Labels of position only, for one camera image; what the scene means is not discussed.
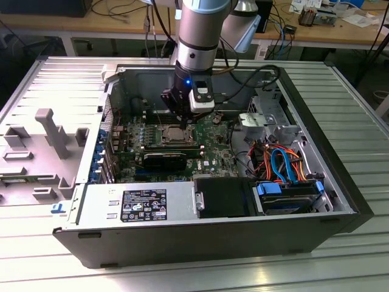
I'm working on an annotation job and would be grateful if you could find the green motherboard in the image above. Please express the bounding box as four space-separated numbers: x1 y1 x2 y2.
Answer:
114 112 244 183

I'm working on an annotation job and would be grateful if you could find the grey parts rack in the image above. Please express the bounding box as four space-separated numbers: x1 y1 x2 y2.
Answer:
0 108 91 208

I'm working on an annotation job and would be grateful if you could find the RAM slot with white clips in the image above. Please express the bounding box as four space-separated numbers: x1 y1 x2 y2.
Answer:
140 150 204 154
140 145 204 150

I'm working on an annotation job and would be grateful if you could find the black equipment box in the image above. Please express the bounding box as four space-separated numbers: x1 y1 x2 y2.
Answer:
0 0 89 18

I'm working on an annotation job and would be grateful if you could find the CPU socket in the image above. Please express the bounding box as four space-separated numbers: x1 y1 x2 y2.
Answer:
157 123 197 145

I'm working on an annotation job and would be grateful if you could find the blue disk carrier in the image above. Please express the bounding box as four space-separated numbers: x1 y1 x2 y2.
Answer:
256 179 325 198

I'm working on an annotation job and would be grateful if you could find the black slanted desk leg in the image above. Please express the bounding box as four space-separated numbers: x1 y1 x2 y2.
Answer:
354 18 389 85

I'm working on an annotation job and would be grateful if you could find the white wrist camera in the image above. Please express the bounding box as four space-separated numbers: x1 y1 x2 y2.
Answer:
188 79 216 113

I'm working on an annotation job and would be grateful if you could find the grey metal device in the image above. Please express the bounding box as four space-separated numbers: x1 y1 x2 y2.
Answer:
314 10 338 27

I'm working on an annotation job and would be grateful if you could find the hard disk drive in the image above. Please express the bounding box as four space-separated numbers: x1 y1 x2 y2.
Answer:
260 194 315 215

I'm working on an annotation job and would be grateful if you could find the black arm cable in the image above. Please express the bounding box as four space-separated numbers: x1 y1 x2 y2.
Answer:
212 63 280 104

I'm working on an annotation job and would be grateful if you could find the blue data wire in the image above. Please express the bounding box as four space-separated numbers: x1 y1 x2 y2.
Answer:
269 148 301 186

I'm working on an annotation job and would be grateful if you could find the wooden workbench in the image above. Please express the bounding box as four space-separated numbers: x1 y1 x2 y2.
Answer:
0 0 389 51

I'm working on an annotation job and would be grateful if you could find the orange power wire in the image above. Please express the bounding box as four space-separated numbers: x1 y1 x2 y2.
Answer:
251 142 308 183

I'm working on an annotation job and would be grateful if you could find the silver green CPU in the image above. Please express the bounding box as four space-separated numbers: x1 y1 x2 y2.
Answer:
168 127 187 142

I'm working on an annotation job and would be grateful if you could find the black graphics card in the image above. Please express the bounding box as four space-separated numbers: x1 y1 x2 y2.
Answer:
142 151 188 172

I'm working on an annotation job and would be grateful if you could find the white paper sheet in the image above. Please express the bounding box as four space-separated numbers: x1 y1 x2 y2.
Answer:
342 9 380 29

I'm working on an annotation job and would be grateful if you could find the silver power supply unit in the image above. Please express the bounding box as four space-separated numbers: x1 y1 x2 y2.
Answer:
69 181 200 226

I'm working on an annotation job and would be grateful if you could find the white printed box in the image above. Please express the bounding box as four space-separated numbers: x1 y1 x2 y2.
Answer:
288 0 323 13

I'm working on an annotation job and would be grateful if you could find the black PC case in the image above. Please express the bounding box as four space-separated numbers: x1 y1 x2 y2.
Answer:
52 63 375 270

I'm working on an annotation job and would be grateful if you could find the black desktop tower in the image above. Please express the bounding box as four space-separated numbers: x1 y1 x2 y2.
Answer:
256 0 274 34

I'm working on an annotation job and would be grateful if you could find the silver metal drive cage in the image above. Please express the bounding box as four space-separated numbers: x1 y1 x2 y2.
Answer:
238 79 305 144

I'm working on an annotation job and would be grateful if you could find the copper wound transformer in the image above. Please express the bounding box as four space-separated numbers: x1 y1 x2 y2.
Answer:
298 8 319 27

